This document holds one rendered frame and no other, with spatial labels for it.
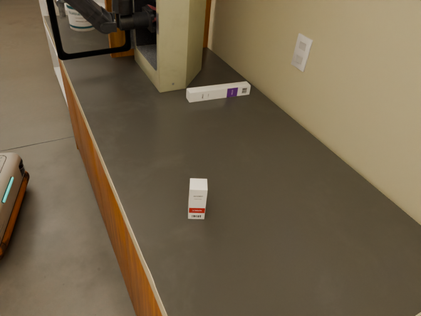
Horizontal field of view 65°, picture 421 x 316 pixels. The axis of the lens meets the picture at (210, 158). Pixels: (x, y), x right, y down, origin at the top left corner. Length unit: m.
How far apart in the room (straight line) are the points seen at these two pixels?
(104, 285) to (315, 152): 1.23
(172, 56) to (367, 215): 0.84
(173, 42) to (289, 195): 0.69
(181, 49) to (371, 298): 0.98
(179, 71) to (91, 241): 1.12
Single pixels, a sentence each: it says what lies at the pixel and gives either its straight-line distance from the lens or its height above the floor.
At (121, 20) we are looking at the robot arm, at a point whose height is 1.18.
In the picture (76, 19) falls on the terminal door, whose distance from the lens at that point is 1.47.
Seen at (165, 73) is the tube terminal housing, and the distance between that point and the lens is 1.31.
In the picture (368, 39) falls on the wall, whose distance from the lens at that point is 1.08.
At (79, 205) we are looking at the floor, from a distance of 2.21.
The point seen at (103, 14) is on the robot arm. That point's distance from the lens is 1.31.
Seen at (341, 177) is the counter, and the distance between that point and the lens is 1.08.
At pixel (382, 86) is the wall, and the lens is 1.06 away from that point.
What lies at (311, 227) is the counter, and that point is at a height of 0.94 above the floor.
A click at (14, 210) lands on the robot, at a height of 0.11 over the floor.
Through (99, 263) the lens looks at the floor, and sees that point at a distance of 1.93.
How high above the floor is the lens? 1.59
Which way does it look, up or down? 39 degrees down
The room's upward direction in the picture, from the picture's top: 7 degrees clockwise
